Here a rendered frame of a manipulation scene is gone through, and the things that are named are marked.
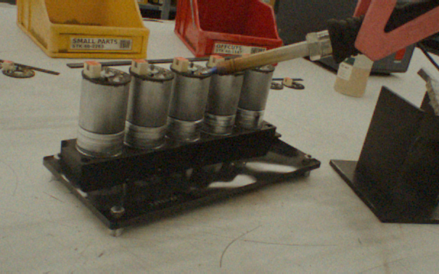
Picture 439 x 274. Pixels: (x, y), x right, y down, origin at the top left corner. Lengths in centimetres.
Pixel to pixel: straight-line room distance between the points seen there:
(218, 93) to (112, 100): 8
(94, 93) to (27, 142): 8
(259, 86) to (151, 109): 8
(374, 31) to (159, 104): 12
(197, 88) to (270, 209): 8
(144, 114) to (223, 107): 6
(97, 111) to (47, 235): 6
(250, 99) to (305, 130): 10
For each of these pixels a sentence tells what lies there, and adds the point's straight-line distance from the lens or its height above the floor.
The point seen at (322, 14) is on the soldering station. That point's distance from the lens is 66.
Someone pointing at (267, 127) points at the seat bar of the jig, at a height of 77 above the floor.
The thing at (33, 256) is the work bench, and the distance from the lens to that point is 24.
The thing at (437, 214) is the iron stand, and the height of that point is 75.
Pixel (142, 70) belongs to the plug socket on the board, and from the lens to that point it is 28.
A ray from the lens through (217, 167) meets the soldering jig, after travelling 31.
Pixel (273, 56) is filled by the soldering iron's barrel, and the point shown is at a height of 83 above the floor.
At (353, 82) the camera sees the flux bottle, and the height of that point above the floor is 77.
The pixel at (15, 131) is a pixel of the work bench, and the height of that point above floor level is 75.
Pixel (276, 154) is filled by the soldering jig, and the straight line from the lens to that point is 34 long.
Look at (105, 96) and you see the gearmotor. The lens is 26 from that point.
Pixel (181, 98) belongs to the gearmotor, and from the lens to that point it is 30.
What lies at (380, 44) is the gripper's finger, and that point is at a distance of 29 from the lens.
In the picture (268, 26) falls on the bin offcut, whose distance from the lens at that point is 64.
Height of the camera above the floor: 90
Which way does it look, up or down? 23 degrees down
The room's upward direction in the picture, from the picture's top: 11 degrees clockwise
